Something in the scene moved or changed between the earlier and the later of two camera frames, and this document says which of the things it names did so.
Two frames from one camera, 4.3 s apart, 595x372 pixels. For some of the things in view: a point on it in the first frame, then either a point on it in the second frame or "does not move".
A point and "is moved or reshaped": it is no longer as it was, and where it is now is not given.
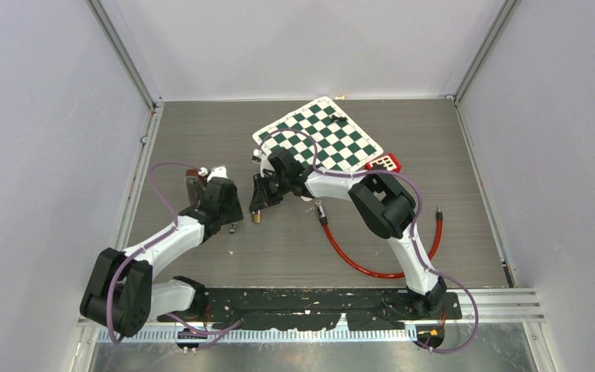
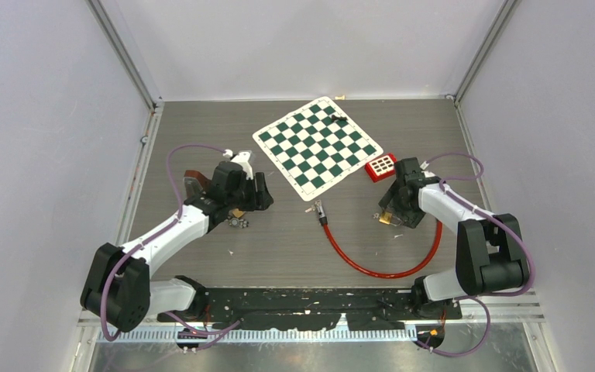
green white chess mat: (341, 143) does not move
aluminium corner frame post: (504, 15) does not move
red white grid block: (389, 160) does not move
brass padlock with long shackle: (256, 217) is moved or reshaped
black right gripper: (262, 199) → (390, 199)
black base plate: (365, 308) does not move
